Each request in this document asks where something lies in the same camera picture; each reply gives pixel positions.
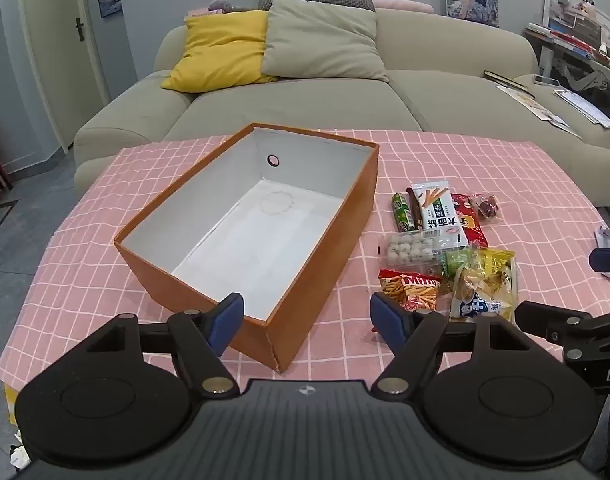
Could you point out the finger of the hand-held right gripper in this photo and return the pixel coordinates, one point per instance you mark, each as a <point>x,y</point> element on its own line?
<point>540,317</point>
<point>605,261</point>

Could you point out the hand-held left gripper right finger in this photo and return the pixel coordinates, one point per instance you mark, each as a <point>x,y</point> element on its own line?
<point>385,317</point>

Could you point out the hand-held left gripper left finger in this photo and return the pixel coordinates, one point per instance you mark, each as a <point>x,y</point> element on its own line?
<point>227,317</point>

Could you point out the red stick snack packet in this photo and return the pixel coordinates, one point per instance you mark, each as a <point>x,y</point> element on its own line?
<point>415,287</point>

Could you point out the yellow and white chip packet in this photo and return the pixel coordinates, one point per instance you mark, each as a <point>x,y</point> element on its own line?
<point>477,302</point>

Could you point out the clear packet of white balls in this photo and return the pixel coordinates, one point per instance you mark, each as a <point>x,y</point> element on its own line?
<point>410,250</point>

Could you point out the crinkly clear yellow snack packet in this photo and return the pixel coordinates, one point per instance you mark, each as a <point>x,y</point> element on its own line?
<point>491,264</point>

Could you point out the orange cardboard box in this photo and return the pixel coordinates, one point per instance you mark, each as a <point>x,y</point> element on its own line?
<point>265,240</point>

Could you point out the green label clear snack packet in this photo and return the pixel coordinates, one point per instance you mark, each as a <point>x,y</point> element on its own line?
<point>452,262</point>

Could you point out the white stick snack packet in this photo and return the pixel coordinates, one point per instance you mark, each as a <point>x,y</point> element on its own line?
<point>437,215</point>

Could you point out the brown snack bar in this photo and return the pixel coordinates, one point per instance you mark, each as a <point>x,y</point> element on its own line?
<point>413,205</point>

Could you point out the long green snack packet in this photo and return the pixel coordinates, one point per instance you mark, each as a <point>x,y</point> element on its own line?
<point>402,212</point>

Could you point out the dark red candy packet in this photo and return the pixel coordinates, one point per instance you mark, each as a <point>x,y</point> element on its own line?
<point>486,206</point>

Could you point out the pink checked tablecloth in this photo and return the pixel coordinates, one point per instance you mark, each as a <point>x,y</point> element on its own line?
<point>110,260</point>

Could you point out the white paper booklet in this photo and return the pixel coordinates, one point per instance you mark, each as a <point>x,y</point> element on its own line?
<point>585,107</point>

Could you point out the open magazine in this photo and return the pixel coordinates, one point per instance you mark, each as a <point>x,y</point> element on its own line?
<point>540,107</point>

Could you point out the smartphone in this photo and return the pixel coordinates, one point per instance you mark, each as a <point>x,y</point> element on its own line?
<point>546,80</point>

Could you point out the cluttered white desk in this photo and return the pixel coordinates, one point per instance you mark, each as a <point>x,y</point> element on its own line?
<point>585,67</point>

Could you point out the dark book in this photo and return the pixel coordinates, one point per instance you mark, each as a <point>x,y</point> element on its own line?
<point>502,78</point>

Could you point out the beige sofa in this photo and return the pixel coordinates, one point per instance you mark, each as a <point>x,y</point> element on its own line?
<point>295,105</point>

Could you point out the yellow box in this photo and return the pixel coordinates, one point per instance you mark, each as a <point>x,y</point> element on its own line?
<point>10,402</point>

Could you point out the white display box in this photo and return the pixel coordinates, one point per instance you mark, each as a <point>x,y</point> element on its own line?
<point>580,15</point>

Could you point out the crumpled white tissue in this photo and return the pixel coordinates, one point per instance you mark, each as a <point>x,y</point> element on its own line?
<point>20,452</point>

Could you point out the yellow pillow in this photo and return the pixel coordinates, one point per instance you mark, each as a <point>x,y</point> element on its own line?
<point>220,50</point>

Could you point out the beige pillow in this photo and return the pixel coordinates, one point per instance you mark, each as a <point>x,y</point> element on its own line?
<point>325,40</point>

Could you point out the white door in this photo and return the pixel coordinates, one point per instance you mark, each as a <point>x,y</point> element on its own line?
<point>60,70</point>

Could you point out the grey stuffed toy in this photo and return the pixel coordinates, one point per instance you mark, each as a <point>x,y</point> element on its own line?
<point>226,5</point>

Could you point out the pink blanket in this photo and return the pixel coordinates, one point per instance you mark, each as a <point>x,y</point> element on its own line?
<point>405,4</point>

